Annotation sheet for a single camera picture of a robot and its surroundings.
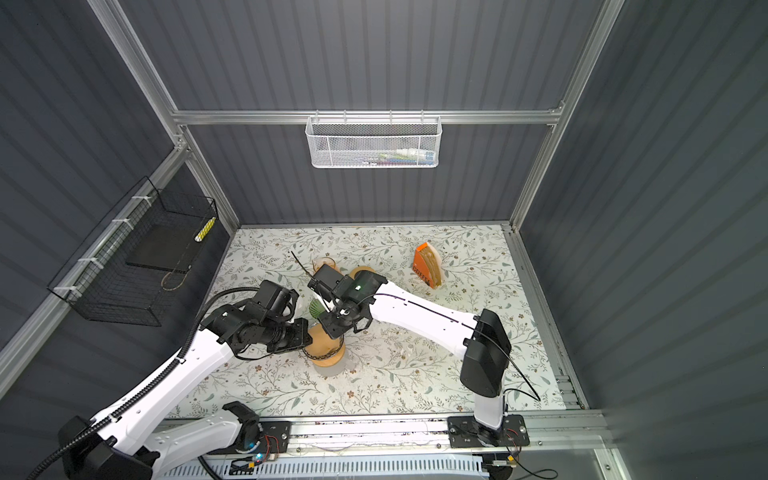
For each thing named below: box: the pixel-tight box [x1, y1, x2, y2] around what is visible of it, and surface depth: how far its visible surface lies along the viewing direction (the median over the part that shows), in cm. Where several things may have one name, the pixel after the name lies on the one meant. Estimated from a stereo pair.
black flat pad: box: [125, 222, 201, 273], surface depth 78 cm
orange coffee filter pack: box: [412, 242, 443, 289], surface depth 101 cm
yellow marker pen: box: [194, 217, 216, 242], surface depth 84 cm
